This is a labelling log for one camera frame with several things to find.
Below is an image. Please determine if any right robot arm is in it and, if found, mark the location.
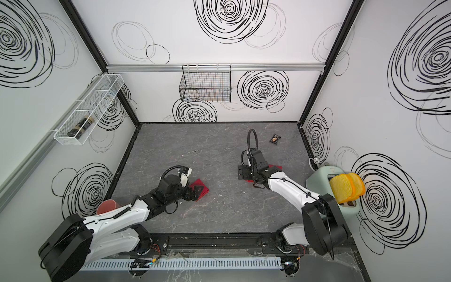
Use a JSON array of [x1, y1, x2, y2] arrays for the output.
[[238, 129, 351, 259]]

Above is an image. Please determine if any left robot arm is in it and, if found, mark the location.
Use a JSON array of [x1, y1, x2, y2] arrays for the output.
[[38, 165, 209, 282]]

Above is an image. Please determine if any left red jewelry box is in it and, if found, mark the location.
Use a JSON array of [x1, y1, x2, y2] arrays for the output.
[[190, 179, 209, 202]]

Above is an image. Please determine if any red jewelry box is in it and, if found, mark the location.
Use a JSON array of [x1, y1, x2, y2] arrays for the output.
[[242, 164, 283, 182], [190, 179, 209, 202]]

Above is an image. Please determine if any middle red jewelry box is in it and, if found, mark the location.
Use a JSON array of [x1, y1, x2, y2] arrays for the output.
[[242, 164, 283, 182]]

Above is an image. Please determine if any small dark snack wrapper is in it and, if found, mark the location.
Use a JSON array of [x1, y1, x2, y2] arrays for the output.
[[270, 134, 281, 145]]

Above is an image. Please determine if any mint green toaster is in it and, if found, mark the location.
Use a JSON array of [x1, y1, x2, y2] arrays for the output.
[[305, 165, 361, 219]]

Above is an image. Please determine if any pink plastic cup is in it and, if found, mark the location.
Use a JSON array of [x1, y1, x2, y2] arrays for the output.
[[96, 199, 120, 215]]

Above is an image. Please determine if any front yellow toast slice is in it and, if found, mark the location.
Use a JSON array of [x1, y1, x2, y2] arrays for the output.
[[329, 174, 355, 204]]

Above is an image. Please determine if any yellow toast slice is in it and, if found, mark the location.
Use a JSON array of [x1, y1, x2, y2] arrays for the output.
[[347, 173, 366, 201], [329, 174, 355, 204]]

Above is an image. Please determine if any back yellow toast slice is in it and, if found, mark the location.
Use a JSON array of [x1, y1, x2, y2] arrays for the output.
[[347, 173, 366, 201]]

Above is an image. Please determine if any dark bottle in shelf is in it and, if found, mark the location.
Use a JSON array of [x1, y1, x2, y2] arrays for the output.
[[66, 116, 94, 139]]

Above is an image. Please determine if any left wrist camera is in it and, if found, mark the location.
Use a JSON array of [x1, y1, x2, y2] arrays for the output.
[[179, 167, 192, 188]]

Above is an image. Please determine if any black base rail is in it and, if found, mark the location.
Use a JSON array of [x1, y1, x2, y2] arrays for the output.
[[136, 232, 312, 257]]

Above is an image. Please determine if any white slotted cable duct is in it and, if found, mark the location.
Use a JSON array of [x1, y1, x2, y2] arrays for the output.
[[81, 257, 283, 271]]

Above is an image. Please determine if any black wire wall basket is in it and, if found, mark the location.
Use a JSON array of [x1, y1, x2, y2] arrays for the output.
[[179, 64, 232, 103]]

